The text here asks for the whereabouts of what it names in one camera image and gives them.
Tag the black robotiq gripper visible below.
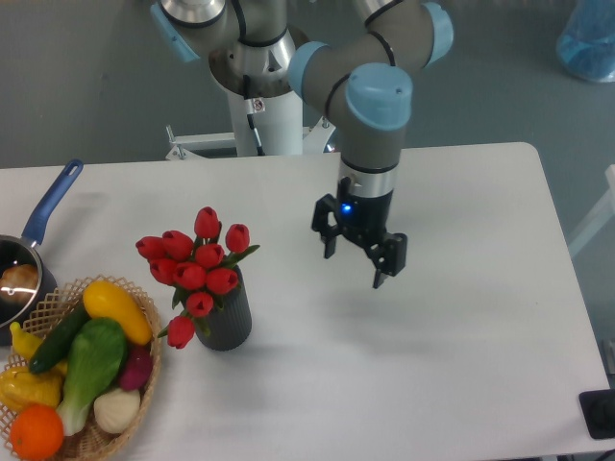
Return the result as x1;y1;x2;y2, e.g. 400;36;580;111
311;178;407;289

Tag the dark grey ribbed vase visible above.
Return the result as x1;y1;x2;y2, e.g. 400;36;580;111
196;267;252;352

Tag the red tulip bouquet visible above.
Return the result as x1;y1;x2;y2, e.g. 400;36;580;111
135;206;259;350

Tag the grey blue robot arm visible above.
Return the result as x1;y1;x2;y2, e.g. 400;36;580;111
150;1;454;285

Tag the yellow squash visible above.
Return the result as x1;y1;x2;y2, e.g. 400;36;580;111
83;279;153;346

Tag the green bok choy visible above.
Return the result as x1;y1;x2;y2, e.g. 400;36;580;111
57;318;128;437

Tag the blue plastic bag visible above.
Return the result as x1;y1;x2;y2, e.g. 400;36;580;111
556;0;614;83

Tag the black device at edge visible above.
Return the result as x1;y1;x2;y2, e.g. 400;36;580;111
578;389;614;440

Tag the dark green cucumber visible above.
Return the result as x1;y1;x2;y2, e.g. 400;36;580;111
29;303;90;375

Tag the woven wicker basket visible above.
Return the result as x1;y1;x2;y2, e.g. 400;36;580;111
22;276;161;460

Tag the white garlic bulb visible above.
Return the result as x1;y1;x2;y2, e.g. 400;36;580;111
93;388;140;434

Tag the brown bread roll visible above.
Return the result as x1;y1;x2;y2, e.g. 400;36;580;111
1;264;39;305

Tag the yellow banana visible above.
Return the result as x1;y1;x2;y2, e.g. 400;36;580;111
10;322;43;362

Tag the yellow bell pepper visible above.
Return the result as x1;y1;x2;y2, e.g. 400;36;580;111
1;366;63;413

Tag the orange fruit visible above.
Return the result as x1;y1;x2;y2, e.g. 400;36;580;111
10;404;64;460

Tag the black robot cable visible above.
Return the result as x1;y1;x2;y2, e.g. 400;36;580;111
242;74;267;158

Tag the white frame at right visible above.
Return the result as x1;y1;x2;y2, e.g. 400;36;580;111
568;164;614;258

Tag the blue handled saucepan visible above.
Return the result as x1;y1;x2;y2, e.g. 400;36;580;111
1;159;84;347

